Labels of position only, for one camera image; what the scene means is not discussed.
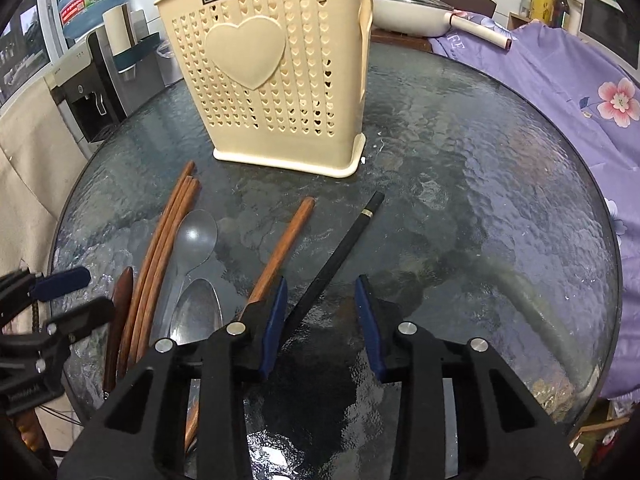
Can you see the white paper cup stack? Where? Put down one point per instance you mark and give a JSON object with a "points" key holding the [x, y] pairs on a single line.
{"points": [[117, 30]]}

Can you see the black chopstick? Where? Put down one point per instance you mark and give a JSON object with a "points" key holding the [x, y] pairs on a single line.
{"points": [[340, 255]]}

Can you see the metal spoon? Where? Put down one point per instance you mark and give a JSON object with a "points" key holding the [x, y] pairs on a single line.
{"points": [[197, 310]]}

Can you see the teal cup holder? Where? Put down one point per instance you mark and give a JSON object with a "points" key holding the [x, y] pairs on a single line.
{"points": [[142, 52]]}

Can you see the cream perforated utensil holder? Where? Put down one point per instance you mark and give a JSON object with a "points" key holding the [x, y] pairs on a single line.
{"points": [[270, 75]]}

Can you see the purple floral cloth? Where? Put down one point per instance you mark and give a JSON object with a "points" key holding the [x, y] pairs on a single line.
{"points": [[560, 110]]}

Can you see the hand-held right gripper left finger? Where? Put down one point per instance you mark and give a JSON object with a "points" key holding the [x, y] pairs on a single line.
{"points": [[275, 330]]}

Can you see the clear plastic spoon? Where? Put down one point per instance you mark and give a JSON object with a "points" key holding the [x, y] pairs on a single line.
{"points": [[197, 240]]}

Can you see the water dispenser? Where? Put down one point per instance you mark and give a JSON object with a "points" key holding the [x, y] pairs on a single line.
{"points": [[95, 90]]}

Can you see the small wooden table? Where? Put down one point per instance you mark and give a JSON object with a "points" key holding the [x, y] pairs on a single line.
{"points": [[400, 40]]}

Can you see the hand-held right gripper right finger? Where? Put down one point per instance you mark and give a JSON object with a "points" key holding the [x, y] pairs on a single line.
{"points": [[367, 330]]}

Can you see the window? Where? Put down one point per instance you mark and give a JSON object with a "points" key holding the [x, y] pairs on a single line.
{"points": [[22, 50]]}

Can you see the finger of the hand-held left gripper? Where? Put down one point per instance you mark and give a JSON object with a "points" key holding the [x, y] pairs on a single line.
{"points": [[65, 281], [82, 314]]}

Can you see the white microwave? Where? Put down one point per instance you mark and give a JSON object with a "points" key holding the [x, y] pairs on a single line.
{"points": [[607, 25]]}

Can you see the brown wooden chopstick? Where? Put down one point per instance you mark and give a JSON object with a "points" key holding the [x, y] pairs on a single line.
{"points": [[165, 240], [167, 260], [291, 241], [172, 265], [283, 237]]}

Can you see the dark wooden spoon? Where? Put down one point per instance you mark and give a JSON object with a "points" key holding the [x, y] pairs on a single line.
{"points": [[118, 320]]}

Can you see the white frying pan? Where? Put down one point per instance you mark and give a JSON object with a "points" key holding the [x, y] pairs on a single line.
{"points": [[410, 12]]}

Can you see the brown glass bottle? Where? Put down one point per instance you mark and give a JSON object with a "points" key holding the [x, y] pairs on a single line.
{"points": [[561, 7]]}

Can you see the beige cloth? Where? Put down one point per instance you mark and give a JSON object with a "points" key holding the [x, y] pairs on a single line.
{"points": [[35, 170]]}

